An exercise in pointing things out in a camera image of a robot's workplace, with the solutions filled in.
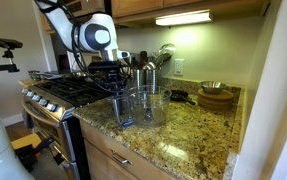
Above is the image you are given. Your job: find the wooden bowl stack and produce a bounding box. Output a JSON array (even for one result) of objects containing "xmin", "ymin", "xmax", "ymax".
[
  {"xmin": 197, "ymin": 88, "xmax": 235, "ymax": 102},
  {"xmin": 197, "ymin": 97, "xmax": 235, "ymax": 113}
]

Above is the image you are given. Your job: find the white wall outlet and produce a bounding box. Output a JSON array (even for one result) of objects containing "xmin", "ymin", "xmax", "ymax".
[{"xmin": 173, "ymin": 58, "xmax": 185, "ymax": 76}]

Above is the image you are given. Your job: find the black clamp tool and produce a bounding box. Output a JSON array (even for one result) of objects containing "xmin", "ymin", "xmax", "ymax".
[{"xmin": 14, "ymin": 134, "xmax": 66, "ymax": 173}]

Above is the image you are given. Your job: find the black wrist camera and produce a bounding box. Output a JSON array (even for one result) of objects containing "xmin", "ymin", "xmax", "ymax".
[{"xmin": 87, "ymin": 61, "xmax": 122, "ymax": 72}]

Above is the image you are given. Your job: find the steel oven door handle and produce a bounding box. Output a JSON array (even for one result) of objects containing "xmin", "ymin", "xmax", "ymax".
[{"xmin": 22, "ymin": 101, "xmax": 63, "ymax": 129}]

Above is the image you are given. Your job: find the yellow block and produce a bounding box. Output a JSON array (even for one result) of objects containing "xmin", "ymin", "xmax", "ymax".
[{"xmin": 10, "ymin": 133, "xmax": 43, "ymax": 151}]

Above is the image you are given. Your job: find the stainless steel gas stove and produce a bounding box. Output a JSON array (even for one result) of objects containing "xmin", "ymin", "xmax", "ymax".
[{"xmin": 17, "ymin": 51, "xmax": 117, "ymax": 180}]

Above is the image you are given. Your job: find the under-cabinet light bar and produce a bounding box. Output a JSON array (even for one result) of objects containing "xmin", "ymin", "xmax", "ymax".
[{"xmin": 155, "ymin": 9, "xmax": 215, "ymax": 27}]

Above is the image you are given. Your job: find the small steel bowl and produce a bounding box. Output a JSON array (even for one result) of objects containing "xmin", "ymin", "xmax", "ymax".
[{"xmin": 200, "ymin": 80, "xmax": 227, "ymax": 95}]

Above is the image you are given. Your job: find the wide perforated steel utensil holder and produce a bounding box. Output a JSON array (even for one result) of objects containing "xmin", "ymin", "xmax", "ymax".
[{"xmin": 132, "ymin": 67, "xmax": 147, "ymax": 90}]

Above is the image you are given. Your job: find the small glass jar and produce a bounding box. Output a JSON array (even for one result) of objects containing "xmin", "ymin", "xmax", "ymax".
[{"xmin": 28, "ymin": 69, "xmax": 41, "ymax": 81}]

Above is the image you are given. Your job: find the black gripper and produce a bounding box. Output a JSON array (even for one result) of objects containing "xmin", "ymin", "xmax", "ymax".
[{"xmin": 99, "ymin": 69, "xmax": 127, "ymax": 89}]

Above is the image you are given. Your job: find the steel pan lid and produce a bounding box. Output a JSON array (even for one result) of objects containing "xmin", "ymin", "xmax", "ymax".
[{"xmin": 62, "ymin": 69, "xmax": 96, "ymax": 83}]

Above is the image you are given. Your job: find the clear bowl with gray handle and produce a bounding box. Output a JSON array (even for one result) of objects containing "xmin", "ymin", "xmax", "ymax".
[{"xmin": 111, "ymin": 84, "xmax": 173, "ymax": 129}]

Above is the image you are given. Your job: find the slim perforated steel utensil holder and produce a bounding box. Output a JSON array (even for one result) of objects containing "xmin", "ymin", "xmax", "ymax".
[{"xmin": 144, "ymin": 61, "xmax": 158, "ymax": 92}]

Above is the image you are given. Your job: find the base cabinet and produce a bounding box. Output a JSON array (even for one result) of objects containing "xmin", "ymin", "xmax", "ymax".
[{"xmin": 78, "ymin": 119, "xmax": 177, "ymax": 180}]

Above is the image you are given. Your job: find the black camera on stand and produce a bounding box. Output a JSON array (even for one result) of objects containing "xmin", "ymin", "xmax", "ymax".
[{"xmin": 0, "ymin": 37, "xmax": 24, "ymax": 74}]

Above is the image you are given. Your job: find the wire whisk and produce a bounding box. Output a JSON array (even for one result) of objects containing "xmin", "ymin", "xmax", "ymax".
[{"xmin": 148, "ymin": 51, "xmax": 160, "ymax": 66}]

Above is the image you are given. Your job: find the silver flat tray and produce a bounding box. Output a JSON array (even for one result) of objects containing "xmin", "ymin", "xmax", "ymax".
[{"xmin": 41, "ymin": 72, "xmax": 64, "ymax": 81}]

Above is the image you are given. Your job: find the wooden wall cabinet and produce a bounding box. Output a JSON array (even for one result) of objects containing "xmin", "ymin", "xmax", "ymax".
[{"xmin": 110, "ymin": 0, "xmax": 271, "ymax": 28}]

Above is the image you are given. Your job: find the wooden spatula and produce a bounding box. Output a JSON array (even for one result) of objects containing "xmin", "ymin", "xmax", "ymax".
[{"xmin": 138, "ymin": 50, "xmax": 149, "ymax": 69}]

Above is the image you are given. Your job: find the metal drawer handle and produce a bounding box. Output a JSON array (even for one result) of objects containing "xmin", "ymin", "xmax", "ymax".
[{"xmin": 110, "ymin": 149, "xmax": 133, "ymax": 166}]

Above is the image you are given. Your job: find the steel ladle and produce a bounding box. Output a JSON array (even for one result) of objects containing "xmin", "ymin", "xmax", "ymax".
[{"xmin": 157, "ymin": 43, "xmax": 177, "ymax": 68}]

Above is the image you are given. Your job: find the black skillet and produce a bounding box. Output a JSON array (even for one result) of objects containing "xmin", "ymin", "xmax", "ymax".
[{"xmin": 168, "ymin": 89, "xmax": 197, "ymax": 106}]

